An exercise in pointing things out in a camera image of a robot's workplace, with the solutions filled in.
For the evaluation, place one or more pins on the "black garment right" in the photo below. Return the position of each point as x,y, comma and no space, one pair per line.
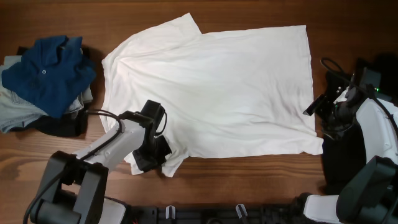
343,145

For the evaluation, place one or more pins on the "white t-shirt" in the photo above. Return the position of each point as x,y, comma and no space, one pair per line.
227,94

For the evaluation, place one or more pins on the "light blue jeans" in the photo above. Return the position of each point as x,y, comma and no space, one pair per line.
18,113

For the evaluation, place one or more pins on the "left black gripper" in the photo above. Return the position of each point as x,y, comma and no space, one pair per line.
148,162

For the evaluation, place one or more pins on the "blue polo shirt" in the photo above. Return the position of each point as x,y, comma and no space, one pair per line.
51,74

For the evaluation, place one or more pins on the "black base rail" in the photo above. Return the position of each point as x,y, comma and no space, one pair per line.
240,214

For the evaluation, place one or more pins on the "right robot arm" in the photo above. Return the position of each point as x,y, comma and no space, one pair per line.
359,126

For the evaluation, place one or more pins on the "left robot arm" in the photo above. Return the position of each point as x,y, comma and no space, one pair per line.
72,189

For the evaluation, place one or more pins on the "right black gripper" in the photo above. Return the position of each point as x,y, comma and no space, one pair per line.
321,107

